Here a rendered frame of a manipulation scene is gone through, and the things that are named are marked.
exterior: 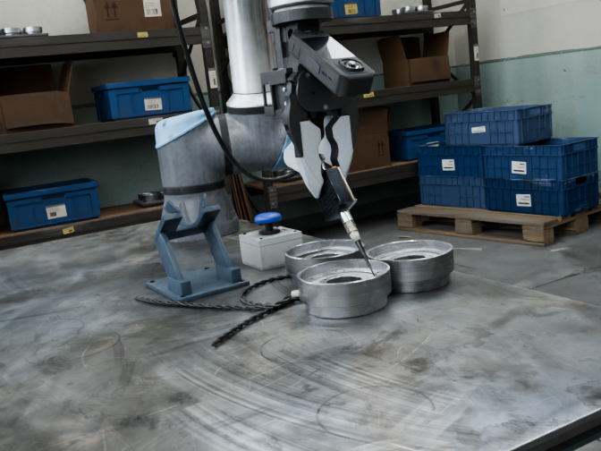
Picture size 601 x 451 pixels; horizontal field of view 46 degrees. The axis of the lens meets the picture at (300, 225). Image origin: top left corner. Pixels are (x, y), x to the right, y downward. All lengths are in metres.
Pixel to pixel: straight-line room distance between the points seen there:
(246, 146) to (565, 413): 0.88
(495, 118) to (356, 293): 3.95
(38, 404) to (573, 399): 0.44
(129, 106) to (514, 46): 3.00
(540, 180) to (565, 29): 1.39
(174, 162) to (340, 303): 0.62
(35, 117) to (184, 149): 2.96
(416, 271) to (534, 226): 3.56
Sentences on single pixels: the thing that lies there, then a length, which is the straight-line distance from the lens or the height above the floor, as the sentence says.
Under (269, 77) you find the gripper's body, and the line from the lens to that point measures 0.84.
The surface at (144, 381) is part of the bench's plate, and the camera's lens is 0.68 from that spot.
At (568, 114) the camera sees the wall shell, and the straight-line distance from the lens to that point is 5.48.
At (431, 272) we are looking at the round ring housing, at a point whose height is 0.82.
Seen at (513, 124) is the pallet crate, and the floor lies 0.70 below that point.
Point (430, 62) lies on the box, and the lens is 5.42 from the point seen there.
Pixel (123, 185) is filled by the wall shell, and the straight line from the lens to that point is 4.88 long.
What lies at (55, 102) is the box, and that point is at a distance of 4.25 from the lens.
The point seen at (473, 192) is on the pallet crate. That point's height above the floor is 0.26.
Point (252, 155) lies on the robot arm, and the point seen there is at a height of 0.94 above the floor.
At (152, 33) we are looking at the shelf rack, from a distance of 4.35.
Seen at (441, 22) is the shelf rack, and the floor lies 1.42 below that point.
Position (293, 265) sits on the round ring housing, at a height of 0.83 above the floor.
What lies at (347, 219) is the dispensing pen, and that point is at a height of 0.89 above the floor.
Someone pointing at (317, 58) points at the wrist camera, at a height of 1.08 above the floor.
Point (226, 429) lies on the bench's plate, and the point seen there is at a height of 0.80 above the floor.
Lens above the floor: 1.04
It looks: 11 degrees down
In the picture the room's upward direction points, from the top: 7 degrees counter-clockwise
